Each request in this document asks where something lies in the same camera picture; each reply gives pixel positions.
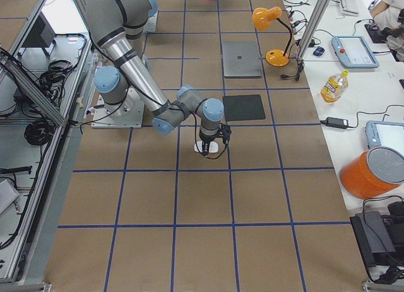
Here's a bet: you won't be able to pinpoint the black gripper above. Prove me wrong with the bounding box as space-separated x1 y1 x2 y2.
199 127 218 156

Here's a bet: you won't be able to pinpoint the white computer mouse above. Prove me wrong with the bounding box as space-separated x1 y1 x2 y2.
194 141 218 153

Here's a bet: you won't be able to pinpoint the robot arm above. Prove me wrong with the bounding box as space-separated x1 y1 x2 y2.
86 0 231 157

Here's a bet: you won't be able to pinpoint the black mousepad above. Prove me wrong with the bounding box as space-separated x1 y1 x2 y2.
222 95 266 122

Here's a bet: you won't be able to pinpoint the silver laptop notebook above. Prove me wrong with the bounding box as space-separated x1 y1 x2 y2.
222 41 262 78

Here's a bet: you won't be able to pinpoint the orange desk lamp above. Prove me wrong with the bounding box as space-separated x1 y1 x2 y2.
252 7 291 67

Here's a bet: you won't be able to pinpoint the black power adapter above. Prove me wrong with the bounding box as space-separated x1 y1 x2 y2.
320 117 349 129

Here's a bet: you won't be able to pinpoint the yellow drink bottle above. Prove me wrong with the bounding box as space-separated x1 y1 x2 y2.
320 70 349 103

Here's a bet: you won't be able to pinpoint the small blue device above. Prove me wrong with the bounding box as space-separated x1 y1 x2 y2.
312 46 325 57

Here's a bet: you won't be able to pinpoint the blue teach pendant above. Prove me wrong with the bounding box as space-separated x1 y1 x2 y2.
365 120 404 155
331 36 379 69

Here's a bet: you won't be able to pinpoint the orange cylindrical container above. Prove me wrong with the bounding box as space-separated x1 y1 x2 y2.
340 146 403 199

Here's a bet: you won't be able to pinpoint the black equipment box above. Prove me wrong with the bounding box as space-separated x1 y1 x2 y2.
350 211 396 267

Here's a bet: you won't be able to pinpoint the white keyboard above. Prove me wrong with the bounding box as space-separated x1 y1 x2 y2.
338 0 359 16

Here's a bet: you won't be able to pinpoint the seated person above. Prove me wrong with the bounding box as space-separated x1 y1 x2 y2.
370 0 403 62

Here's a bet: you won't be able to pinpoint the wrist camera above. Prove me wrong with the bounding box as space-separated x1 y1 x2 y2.
218 123 232 145

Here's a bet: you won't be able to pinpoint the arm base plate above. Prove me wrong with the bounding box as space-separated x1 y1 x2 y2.
143 11 158 33
91 87 145 129

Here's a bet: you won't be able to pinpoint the coiled black cables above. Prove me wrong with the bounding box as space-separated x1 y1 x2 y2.
24 118 53 146

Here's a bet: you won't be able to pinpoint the aluminium frame post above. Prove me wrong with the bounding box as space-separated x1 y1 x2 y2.
296 0 330 63

